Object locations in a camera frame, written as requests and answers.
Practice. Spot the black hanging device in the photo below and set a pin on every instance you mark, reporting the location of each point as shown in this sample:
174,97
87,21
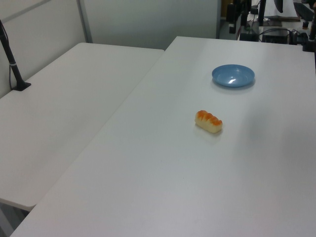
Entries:
231,17

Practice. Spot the orange-topped bread loaf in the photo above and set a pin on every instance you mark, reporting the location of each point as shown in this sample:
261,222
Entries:
208,122

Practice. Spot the blue round plate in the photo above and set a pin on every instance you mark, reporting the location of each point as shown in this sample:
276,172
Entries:
233,76

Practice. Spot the black low device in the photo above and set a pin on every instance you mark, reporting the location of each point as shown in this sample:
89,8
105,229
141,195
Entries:
248,37

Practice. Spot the black upright pole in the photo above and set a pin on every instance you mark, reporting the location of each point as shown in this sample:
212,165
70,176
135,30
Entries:
261,13

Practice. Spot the black camera stand pole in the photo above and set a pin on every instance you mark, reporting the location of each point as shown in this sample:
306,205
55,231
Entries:
11,61

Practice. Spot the black electronics box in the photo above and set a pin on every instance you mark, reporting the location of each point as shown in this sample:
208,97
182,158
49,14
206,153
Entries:
275,36

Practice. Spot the grey metal partition post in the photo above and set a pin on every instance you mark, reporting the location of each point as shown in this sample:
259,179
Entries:
85,22

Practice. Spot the black clamp camera stand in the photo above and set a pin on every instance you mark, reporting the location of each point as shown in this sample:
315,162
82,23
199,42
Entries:
308,45

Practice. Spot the white side table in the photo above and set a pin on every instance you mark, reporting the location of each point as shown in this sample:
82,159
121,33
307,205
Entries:
61,111

